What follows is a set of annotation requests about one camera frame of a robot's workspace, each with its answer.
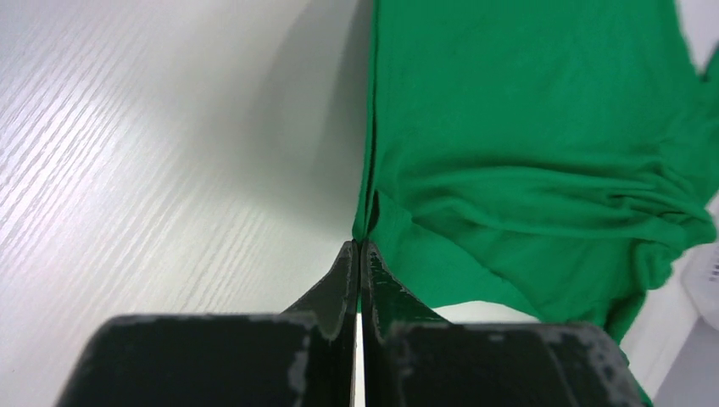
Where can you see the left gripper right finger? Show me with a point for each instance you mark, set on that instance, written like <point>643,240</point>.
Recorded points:
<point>415,357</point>

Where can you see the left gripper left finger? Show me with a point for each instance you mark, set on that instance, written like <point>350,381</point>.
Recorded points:
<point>303,356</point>

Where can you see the green t-shirt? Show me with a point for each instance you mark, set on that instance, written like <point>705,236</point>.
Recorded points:
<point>553,157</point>

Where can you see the white plastic basket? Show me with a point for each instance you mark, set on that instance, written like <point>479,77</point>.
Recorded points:
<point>700,281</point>

